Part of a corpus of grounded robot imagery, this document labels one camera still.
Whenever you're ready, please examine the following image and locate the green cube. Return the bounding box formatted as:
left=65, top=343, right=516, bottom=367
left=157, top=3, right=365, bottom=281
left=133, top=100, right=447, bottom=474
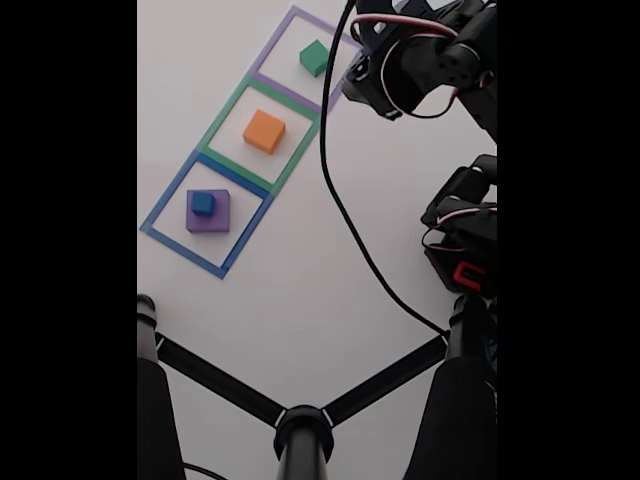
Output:
left=298, top=39, right=331, bottom=79

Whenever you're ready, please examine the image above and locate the orange block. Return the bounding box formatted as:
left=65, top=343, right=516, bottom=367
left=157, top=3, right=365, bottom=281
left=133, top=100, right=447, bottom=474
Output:
left=243, top=109, right=287, bottom=156

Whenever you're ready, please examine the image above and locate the purple block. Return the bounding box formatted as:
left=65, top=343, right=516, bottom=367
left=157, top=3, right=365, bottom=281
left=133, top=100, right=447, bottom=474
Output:
left=185, top=188, right=232, bottom=235

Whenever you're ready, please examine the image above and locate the small blue cube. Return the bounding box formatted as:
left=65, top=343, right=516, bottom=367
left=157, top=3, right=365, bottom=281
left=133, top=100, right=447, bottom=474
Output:
left=191, top=191, right=216, bottom=217

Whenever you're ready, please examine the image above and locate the red table clamp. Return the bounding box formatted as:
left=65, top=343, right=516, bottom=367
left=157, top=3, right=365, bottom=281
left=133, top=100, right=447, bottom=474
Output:
left=452, top=260, right=489, bottom=292

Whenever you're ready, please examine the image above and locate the white red servo wire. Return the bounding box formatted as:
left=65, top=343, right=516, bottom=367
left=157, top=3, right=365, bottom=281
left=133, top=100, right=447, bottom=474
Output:
left=349, top=13, right=496, bottom=120

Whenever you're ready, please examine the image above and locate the thick black camera cable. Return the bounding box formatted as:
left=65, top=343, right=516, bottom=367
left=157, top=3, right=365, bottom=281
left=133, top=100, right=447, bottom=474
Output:
left=318, top=0, right=451, bottom=336

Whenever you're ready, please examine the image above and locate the purple square frame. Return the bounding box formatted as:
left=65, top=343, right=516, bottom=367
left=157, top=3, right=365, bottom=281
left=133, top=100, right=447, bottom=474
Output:
left=248, top=3, right=364, bottom=115

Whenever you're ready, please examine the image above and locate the green square frame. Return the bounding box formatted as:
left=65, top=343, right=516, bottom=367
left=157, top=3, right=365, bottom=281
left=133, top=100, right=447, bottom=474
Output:
left=195, top=74, right=322, bottom=196

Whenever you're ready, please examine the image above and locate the blue square frame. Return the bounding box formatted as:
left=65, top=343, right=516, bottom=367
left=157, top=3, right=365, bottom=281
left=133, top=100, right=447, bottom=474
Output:
left=139, top=149, right=275, bottom=280

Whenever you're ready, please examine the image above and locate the black camera tripod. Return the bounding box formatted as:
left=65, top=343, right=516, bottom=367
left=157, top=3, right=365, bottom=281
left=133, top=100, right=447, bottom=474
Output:
left=137, top=294, right=498, bottom=480

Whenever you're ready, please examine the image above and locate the thin black cable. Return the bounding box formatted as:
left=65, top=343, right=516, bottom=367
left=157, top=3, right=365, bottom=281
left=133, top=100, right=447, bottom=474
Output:
left=182, top=463, right=226, bottom=480

